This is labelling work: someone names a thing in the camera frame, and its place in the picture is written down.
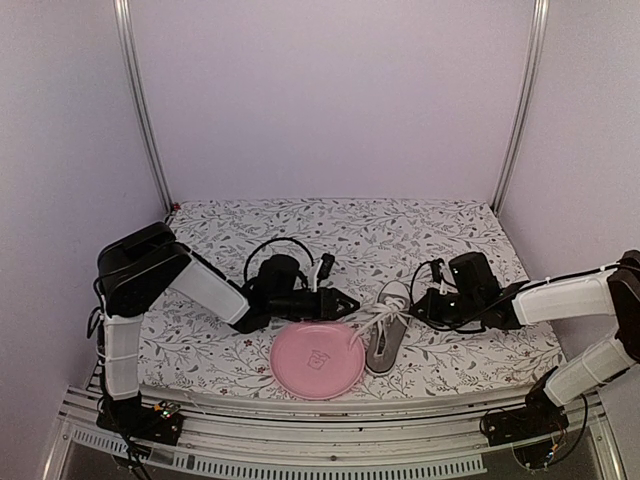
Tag floral patterned table mat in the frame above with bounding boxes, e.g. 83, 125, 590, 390
102, 197, 569, 401

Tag front aluminium rail frame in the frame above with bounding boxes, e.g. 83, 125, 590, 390
42, 384, 626, 480

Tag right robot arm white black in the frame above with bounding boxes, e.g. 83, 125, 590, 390
409, 250, 639, 436

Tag pink round plate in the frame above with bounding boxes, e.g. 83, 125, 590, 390
269, 322, 365, 401

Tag grey canvas sneaker white laces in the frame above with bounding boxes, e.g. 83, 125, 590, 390
348, 280, 411, 376

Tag right aluminium frame post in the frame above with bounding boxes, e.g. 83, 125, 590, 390
491, 0, 550, 217

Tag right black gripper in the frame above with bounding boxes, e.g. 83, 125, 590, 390
411, 287, 482, 328

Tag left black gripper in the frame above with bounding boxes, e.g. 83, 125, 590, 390
270, 286, 360, 322

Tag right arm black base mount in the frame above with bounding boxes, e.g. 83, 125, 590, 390
479, 393, 569, 446

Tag left aluminium frame post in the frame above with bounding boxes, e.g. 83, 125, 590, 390
113, 0, 174, 214

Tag aluminium frame post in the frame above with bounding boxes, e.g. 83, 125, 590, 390
491, 0, 550, 217
113, 0, 174, 214

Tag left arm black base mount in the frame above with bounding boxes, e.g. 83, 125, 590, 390
96, 398, 185, 446

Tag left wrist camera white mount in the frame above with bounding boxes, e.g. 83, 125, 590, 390
308, 253, 335, 292

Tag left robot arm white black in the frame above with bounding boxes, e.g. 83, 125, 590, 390
93, 222, 361, 434

